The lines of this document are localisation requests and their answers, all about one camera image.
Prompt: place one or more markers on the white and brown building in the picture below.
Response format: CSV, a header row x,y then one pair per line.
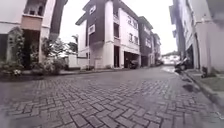
x,y
110,33

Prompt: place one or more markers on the white building with garage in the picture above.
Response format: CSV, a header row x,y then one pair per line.
x,y
200,33

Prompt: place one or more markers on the distant white building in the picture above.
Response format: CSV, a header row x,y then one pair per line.
x,y
170,59

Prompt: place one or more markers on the parked motorcycle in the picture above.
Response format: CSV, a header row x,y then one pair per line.
x,y
181,64

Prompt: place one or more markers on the grey brick paved road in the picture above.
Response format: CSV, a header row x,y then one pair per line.
x,y
110,100

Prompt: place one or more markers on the dark parked car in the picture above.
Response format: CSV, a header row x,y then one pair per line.
x,y
133,64

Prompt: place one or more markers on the row of bushes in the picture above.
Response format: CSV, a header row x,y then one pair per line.
x,y
46,60

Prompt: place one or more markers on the climbing plant on pillar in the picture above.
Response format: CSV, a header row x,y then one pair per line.
x,y
16,46

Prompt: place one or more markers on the grey concrete kerb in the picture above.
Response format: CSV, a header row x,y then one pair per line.
x,y
206,87

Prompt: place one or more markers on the low white wall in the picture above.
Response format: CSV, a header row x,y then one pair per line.
x,y
74,62

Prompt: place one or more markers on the white building with balcony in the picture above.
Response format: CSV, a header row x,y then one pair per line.
x,y
30,26

